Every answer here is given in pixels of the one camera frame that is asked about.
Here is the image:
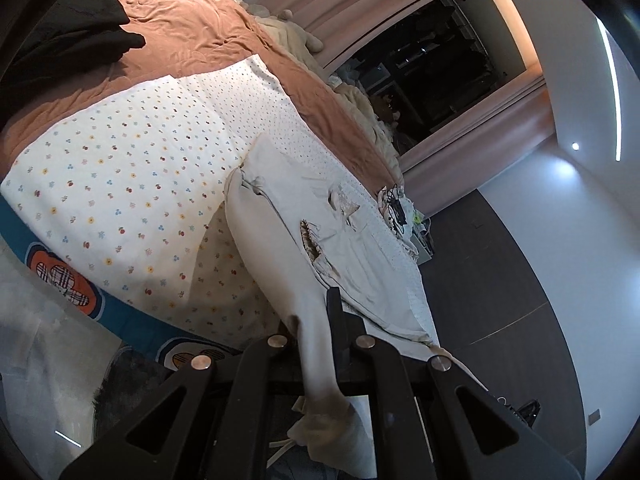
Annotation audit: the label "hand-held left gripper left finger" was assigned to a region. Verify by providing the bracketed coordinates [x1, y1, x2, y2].
[59, 332, 301, 480]

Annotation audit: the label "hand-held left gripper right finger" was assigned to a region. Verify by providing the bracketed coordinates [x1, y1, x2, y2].
[325, 286, 586, 480]

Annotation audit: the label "beige zip jacket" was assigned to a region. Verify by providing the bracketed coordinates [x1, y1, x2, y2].
[222, 132, 488, 480]

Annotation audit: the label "black folded clothes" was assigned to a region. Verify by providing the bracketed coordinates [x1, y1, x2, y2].
[0, 0, 146, 121]

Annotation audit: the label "white nightstand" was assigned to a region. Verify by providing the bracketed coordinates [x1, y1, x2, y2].
[412, 210, 436, 266]

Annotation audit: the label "dark shaggy rug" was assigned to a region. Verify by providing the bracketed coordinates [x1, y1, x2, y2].
[92, 347, 176, 411]

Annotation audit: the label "pink curtain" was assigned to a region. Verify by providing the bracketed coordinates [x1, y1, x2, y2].
[260, 0, 493, 68]
[400, 77, 558, 216]

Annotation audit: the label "bed with dotted sheet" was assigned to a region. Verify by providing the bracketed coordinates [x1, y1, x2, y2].
[0, 52, 441, 356]

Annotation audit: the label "dark window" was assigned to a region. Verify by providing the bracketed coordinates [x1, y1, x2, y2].
[325, 0, 531, 151]

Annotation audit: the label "beige plush blanket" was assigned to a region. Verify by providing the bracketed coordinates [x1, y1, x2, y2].
[242, 2, 401, 161]

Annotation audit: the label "orange-brown blanket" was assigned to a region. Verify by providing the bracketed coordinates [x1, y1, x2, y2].
[0, 0, 406, 196]

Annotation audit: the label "ceiling light strip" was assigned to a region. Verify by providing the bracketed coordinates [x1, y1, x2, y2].
[595, 15, 623, 161]

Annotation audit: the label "black cables on white cloth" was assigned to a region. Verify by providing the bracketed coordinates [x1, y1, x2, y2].
[375, 185, 426, 261]

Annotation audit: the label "black cable bundle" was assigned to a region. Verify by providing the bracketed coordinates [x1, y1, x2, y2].
[385, 185, 411, 233]

